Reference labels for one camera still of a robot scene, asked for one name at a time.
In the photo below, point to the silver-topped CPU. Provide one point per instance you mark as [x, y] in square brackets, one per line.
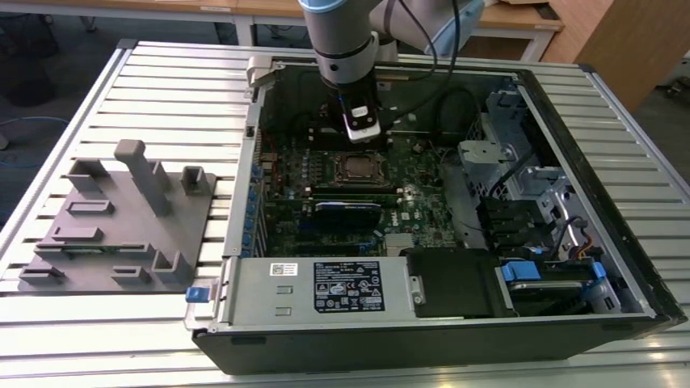
[361, 166]

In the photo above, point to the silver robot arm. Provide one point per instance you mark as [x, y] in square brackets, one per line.
[339, 36]

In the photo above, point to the CPU socket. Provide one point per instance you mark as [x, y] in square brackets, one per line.
[361, 184]

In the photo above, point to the black drive bay cover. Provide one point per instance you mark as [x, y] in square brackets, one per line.
[453, 283]

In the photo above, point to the grey case release latch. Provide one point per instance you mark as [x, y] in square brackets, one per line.
[258, 70]

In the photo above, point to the green RAM stick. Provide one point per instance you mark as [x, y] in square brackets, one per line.
[355, 198]
[91, 251]

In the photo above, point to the black graphics card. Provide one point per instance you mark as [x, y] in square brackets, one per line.
[347, 218]

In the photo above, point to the silver metal drive cage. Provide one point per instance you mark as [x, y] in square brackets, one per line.
[485, 153]

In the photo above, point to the green motherboard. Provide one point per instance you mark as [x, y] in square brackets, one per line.
[426, 210]

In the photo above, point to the silver chipset heatsink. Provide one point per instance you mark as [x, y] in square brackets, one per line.
[402, 240]

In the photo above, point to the black plastic fan housing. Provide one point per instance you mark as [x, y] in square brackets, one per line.
[512, 222]

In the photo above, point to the grey parts rack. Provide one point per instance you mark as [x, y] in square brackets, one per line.
[135, 242]

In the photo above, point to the silver power supply unit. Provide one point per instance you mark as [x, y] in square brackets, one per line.
[254, 299]

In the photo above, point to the blue disk carrier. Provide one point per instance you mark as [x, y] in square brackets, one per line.
[520, 271]

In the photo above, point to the blue plastic latch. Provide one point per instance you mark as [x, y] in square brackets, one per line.
[197, 295]

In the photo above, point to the wooden cabinet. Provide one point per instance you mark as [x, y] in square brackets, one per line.
[620, 40]

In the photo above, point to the black office chair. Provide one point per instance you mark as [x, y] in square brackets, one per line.
[27, 60]

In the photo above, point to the black hard disk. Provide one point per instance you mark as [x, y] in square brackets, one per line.
[545, 297]

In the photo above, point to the black PC case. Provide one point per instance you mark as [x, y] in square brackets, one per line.
[377, 351]

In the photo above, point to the chair base with wheels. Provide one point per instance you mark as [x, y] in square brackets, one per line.
[678, 85]

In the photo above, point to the small blue clip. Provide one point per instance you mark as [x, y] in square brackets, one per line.
[597, 270]

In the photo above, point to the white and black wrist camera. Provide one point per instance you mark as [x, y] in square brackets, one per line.
[362, 121]

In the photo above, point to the wooden desk white frame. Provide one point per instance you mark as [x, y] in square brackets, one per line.
[512, 20]
[162, 3]

